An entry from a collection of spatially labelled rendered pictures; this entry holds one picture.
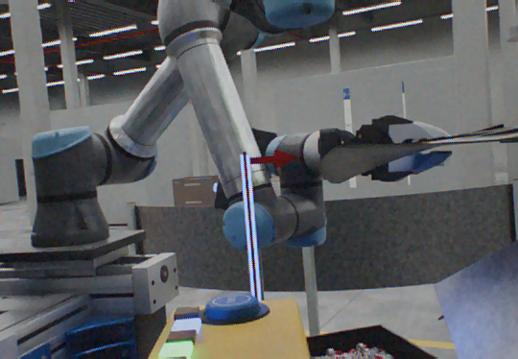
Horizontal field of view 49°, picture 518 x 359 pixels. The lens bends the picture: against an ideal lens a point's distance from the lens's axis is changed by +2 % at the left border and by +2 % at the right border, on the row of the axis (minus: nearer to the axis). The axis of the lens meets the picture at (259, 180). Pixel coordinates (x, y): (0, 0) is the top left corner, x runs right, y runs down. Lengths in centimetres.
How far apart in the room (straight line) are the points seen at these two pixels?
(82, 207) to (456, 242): 185
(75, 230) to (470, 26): 424
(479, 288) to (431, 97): 609
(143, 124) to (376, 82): 583
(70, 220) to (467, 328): 76
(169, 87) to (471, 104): 402
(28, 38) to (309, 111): 346
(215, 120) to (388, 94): 602
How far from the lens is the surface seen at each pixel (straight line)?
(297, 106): 722
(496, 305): 70
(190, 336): 38
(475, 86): 498
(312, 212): 95
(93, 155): 120
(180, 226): 282
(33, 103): 737
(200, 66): 91
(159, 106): 116
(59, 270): 120
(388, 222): 254
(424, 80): 679
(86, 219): 117
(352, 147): 59
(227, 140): 88
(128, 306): 113
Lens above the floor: 119
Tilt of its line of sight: 3 degrees down
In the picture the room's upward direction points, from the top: 5 degrees counter-clockwise
